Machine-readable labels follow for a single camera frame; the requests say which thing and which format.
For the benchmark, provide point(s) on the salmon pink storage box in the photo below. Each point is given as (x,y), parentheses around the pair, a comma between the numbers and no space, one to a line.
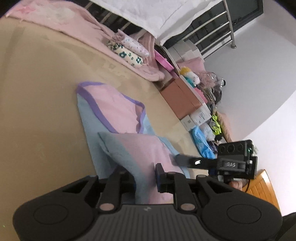
(182,98)

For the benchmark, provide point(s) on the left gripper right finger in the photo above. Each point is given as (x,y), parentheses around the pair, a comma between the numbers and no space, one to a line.
(206,209)

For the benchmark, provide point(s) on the pink flat case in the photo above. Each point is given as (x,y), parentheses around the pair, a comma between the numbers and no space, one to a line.
(163,61)

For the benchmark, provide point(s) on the folded pink floral cloth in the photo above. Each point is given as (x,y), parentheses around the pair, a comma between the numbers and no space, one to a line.
(130,43)

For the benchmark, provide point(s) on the folded green flower cloth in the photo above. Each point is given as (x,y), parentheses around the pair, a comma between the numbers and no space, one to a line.
(126,54)

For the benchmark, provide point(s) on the clear bag pink contents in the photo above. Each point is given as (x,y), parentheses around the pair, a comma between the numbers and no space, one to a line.
(208,79)

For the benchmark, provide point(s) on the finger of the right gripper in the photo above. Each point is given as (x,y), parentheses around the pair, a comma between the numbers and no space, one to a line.
(195,162)

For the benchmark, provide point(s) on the white yellow plush toy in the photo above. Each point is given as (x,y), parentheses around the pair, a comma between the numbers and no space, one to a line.
(193,79)

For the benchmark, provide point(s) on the pink fleece blanket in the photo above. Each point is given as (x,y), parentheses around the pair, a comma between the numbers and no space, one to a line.
(75,21)

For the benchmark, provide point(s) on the person's right hand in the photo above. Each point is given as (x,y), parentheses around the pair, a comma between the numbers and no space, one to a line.
(238,183)

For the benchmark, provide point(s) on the stack of white boxes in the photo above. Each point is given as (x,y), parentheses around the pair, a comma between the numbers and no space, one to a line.
(184,50)

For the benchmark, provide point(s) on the pink cushion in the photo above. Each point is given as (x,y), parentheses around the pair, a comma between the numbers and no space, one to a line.
(196,64)

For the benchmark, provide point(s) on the small white box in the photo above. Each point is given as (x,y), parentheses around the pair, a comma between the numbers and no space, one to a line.
(187,123)

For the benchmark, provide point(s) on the blue plastic package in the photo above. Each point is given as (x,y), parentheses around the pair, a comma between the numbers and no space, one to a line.
(201,143)

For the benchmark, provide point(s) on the metal railing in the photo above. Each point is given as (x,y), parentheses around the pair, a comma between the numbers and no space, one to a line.
(209,32)

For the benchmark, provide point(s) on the pink blue purple-trimmed garment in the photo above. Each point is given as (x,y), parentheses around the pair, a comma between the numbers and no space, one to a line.
(118,133)

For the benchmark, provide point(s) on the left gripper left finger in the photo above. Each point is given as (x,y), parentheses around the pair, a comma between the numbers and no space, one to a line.
(66,213)

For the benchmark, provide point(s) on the neon yellow black item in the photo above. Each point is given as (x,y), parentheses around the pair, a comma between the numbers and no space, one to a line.
(215,126)

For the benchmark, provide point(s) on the white hanging towel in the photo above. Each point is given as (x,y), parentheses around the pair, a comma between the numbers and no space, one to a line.
(163,19)

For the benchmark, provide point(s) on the white printed carton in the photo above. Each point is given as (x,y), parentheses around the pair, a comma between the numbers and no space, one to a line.
(201,115)

